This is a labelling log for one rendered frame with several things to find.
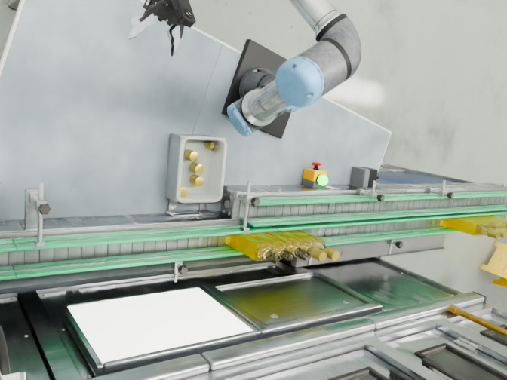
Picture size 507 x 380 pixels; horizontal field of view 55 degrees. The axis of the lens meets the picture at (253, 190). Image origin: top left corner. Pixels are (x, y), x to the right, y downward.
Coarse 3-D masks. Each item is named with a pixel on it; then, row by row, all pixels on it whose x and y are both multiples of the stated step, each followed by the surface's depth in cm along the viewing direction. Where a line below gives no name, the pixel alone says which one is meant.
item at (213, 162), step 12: (180, 144) 157; (192, 144) 167; (180, 156) 157; (204, 156) 170; (216, 156) 170; (180, 168) 158; (204, 168) 171; (216, 168) 170; (180, 180) 159; (204, 180) 172; (216, 180) 170; (192, 192) 171; (204, 192) 173; (216, 192) 170
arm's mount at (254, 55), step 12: (252, 48) 171; (264, 48) 174; (240, 60) 172; (252, 60) 172; (264, 60) 175; (276, 60) 178; (240, 72) 171; (276, 72) 179; (228, 96) 172; (276, 120) 184; (276, 132) 185
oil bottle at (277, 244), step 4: (260, 236) 163; (264, 236) 163; (268, 236) 164; (264, 240) 160; (268, 240) 159; (272, 240) 160; (276, 240) 160; (272, 244) 156; (276, 244) 156; (280, 244) 157; (284, 244) 158; (272, 248) 156; (276, 248) 155; (280, 248) 156; (284, 248) 157; (276, 252) 155
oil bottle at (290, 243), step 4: (264, 232) 169; (268, 232) 168; (272, 232) 169; (276, 232) 169; (280, 232) 170; (272, 236) 165; (276, 236) 164; (280, 236) 165; (284, 236) 165; (288, 236) 166; (280, 240) 162; (284, 240) 161; (288, 240) 161; (292, 240) 162; (296, 240) 162; (288, 244) 159; (292, 244) 159; (296, 244) 160; (288, 248) 159; (292, 248) 159; (292, 252) 159; (296, 256) 161
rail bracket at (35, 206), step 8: (40, 184) 124; (32, 192) 132; (40, 192) 124; (32, 200) 130; (40, 200) 125; (24, 208) 134; (32, 208) 134; (40, 208) 120; (48, 208) 121; (24, 216) 134; (32, 216) 134; (40, 216) 125; (24, 224) 134; (32, 224) 134; (40, 224) 126; (40, 232) 126; (40, 240) 127
